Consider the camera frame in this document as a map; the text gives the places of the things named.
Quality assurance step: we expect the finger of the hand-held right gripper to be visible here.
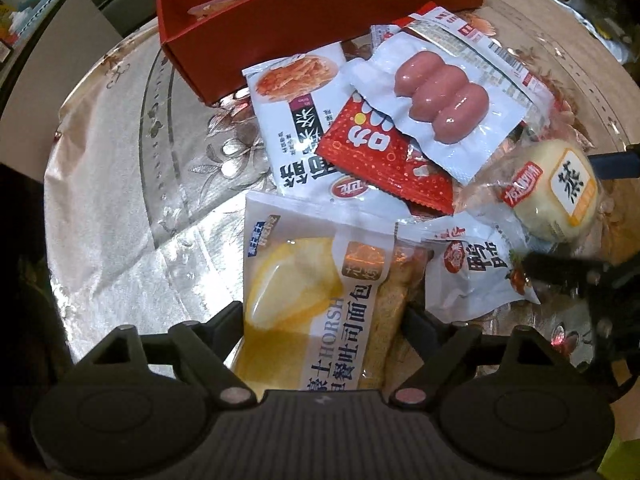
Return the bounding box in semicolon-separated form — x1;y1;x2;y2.
591;144;640;181
522;251;609;307

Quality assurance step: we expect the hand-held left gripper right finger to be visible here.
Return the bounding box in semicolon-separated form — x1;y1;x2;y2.
390;304;571;407

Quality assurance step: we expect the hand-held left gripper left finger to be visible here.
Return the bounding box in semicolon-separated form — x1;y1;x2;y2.
75;301;258;407

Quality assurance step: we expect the round steamed cake packet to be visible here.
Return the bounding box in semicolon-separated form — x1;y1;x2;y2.
465;137;606;246

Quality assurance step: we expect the white duck snack packet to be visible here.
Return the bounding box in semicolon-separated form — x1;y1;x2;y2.
397;212;543;323

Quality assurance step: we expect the yellow toast bread packet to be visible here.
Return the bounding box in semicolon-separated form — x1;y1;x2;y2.
235;191;431;393

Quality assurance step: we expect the pink sausage packet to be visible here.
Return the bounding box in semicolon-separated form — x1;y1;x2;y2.
347;35;526;186

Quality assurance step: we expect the red dotted snack packet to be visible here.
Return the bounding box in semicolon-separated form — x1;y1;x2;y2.
318;97;456;216

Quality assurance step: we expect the white noodle snack packet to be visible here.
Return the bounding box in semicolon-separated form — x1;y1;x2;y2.
241;42;416;221

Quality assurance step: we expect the red cardboard box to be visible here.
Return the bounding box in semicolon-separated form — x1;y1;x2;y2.
155;0;493;107

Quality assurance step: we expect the white packet with red stripe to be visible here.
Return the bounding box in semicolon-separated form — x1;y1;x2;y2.
370;2;556;126

